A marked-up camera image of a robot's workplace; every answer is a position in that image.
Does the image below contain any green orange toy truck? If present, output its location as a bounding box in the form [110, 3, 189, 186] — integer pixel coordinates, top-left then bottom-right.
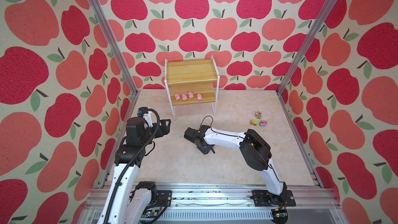
[250, 119, 260, 126]

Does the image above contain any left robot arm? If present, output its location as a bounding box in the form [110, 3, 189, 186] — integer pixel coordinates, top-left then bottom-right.
[98, 117, 171, 224]

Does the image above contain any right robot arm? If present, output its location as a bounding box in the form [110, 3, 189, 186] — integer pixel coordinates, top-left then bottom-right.
[184, 125, 287, 206]

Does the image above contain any two-tier wooden shelf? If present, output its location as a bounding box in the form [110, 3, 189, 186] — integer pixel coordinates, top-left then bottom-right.
[164, 56, 220, 119]

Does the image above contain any brown toy block car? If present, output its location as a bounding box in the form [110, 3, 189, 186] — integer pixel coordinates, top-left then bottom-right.
[256, 111, 262, 119]

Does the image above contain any pink green toy car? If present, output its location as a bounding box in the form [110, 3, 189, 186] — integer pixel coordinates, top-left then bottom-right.
[259, 120, 267, 127]

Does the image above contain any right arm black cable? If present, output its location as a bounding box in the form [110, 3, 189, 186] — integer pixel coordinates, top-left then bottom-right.
[200, 115, 284, 184]

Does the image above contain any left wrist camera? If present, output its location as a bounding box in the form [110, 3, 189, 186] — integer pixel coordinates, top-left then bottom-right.
[137, 107, 153, 128]

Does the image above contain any left aluminium frame post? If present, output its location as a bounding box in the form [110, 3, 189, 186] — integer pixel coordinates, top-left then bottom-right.
[88, 0, 138, 97]

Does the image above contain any aluminium frame post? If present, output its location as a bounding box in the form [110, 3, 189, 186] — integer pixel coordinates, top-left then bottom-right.
[88, 0, 138, 97]
[276, 0, 337, 98]

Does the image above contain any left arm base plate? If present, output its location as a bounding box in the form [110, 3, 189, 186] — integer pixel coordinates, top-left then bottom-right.
[142, 190, 172, 218]

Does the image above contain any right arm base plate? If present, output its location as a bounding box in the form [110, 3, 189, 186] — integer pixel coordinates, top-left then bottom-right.
[250, 190, 296, 207]

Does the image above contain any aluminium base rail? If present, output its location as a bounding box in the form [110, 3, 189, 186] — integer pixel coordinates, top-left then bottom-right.
[76, 183, 349, 224]

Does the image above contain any right aluminium frame post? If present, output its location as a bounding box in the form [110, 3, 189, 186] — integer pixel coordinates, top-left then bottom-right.
[276, 0, 337, 98]

